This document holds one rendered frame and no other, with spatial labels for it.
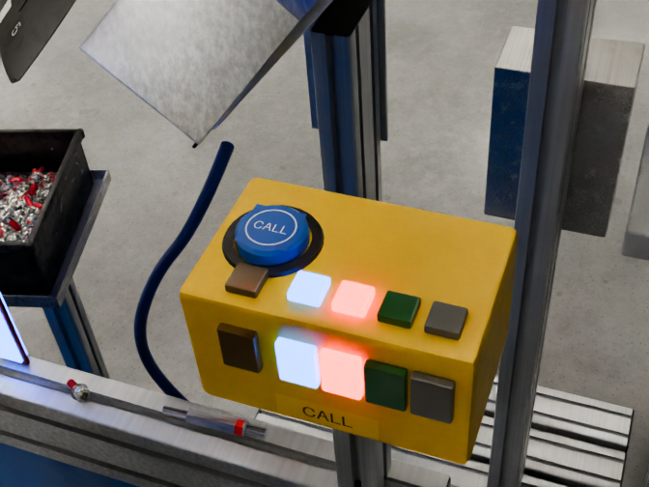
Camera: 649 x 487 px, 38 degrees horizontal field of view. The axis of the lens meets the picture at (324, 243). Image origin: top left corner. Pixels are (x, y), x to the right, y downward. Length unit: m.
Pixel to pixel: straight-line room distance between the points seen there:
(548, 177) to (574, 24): 0.18
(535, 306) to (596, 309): 0.80
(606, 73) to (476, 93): 1.44
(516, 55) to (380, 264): 0.61
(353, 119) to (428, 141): 1.28
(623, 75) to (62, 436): 0.67
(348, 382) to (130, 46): 0.44
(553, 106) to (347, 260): 0.52
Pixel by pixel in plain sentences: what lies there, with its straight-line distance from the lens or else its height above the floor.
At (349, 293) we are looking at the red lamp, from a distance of 0.47.
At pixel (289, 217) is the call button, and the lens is 0.50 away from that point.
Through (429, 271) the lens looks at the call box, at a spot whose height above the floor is 1.07.
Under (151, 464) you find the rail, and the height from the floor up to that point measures 0.82.
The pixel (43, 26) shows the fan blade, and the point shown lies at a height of 0.97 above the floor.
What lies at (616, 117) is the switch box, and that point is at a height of 0.80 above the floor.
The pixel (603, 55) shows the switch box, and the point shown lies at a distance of 1.09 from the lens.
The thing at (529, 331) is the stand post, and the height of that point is 0.53.
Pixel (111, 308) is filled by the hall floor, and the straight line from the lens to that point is 2.00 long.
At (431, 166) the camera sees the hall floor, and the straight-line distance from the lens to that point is 2.24.
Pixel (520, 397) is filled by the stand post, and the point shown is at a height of 0.39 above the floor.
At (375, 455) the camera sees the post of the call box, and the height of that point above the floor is 0.91.
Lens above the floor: 1.42
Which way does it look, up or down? 44 degrees down
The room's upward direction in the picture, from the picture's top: 5 degrees counter-clockwise
